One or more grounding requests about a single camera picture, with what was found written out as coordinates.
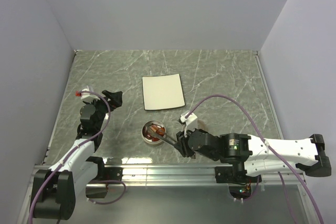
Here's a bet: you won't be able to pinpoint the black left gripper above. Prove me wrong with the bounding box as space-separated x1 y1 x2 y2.
84 90 122 130

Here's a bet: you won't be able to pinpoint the brown round lunch box lid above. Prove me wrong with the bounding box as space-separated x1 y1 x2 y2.
197 120 208 132

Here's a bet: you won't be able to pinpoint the steel serving tongs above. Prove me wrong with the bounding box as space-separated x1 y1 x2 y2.
144 125 177 146

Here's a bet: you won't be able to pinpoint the orange fried chicken wing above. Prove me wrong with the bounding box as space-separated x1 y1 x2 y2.
147 125 165 142

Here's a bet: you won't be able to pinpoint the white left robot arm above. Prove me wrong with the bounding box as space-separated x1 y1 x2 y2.
27 88 123 223

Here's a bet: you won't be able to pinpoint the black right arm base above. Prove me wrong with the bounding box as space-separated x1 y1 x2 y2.
214 161 262 204

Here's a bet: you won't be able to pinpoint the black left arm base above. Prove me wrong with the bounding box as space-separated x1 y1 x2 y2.
86 156 127 205

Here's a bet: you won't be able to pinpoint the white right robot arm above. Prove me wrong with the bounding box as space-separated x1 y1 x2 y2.
173 129 332 183

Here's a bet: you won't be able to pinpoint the round steel lunch box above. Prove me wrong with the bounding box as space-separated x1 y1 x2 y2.
141 120 166 146

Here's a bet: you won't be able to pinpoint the white rectangular plate, black rim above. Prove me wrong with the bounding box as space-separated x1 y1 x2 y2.
142 74 185 111

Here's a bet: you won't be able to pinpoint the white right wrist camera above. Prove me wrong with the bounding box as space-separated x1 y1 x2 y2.
179 111 198 131

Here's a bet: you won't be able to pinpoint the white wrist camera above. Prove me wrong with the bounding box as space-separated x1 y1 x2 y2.
75 86 99 103
179 111 198 131

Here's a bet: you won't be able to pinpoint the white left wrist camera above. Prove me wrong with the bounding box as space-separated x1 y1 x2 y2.
75 86 99 103

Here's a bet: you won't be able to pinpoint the aluminium front rail frame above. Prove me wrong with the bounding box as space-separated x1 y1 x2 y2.
73 163 300 187

